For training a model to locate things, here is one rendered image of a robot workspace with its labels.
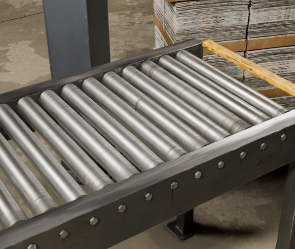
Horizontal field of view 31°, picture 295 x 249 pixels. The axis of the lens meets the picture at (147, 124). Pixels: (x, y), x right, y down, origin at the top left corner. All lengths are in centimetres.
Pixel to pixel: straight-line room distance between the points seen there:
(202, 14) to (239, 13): 14
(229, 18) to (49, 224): 127
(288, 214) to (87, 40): 99
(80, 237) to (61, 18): 116
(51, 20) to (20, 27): 198
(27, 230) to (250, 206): 142
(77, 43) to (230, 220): 93
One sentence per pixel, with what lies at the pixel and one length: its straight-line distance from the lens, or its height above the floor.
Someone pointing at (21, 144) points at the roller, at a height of 79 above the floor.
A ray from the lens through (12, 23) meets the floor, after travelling 417.
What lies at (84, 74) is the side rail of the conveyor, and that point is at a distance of 155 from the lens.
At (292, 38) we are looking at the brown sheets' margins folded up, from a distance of 223.
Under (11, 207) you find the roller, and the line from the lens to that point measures 110.
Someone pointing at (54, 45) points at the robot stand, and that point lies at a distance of 214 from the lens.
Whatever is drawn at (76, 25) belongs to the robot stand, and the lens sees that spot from 206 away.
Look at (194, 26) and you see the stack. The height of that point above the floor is 73.
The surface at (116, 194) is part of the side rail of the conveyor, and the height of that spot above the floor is 80.
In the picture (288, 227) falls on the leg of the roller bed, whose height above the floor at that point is 42.
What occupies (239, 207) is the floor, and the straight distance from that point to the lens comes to 230.
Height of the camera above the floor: 150
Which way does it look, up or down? 33 degrees down
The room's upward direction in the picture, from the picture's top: 1 degrees counter-clockwise
